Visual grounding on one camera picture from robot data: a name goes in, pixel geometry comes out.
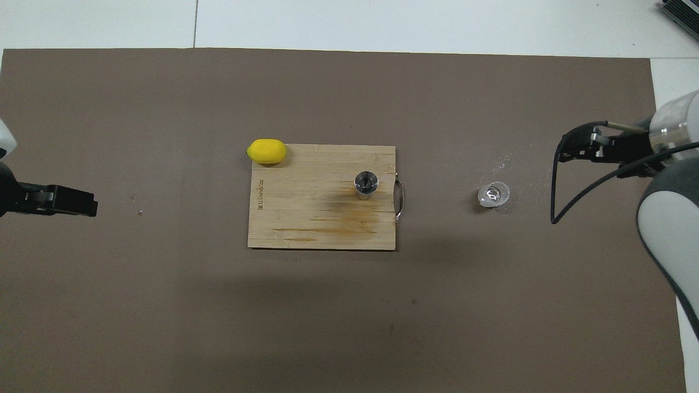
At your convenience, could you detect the yellow lemon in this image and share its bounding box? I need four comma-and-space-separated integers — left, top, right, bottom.
246, 139, 288, 165

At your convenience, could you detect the small steel cup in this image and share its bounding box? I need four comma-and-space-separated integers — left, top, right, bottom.
353, 170, 379, 201

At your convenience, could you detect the grey ribbed device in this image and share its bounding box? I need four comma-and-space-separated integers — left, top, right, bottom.
657, 0, 699, 29

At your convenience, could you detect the black cable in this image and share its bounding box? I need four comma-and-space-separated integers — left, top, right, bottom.
550, 120, 699, 225

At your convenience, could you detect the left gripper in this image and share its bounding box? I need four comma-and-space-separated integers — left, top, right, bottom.
0, 162, 51, 219

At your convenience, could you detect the wooden cutting board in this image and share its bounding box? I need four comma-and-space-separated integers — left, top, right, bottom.
247, 144, 406, 252

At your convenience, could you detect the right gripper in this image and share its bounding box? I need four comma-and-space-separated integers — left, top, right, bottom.
558, 126, 662, 179

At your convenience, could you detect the small clear glass cup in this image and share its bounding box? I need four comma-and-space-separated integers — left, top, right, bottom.
477, 181, 511, 210

